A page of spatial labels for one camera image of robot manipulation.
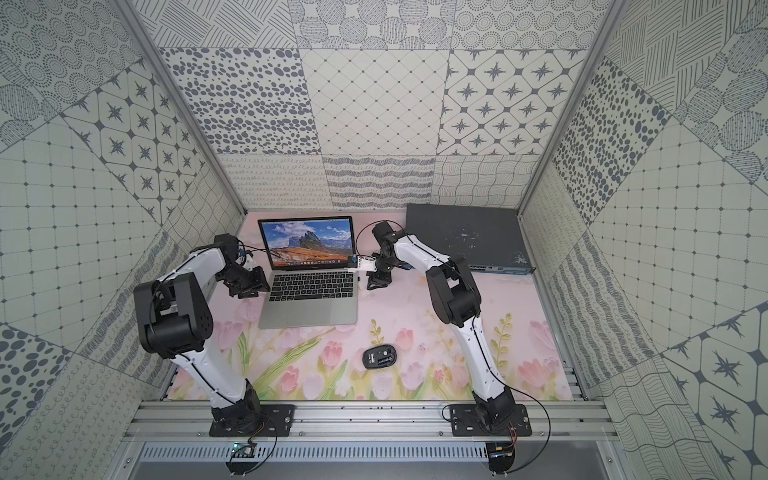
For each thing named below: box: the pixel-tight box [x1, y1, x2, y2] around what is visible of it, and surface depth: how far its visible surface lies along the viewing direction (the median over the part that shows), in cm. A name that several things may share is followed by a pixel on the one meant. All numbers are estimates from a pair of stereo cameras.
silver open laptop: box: [258, 215, 359, 329], surface depth 98 cm
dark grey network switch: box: [406, 204, 535, 275], surface depth 111 cm
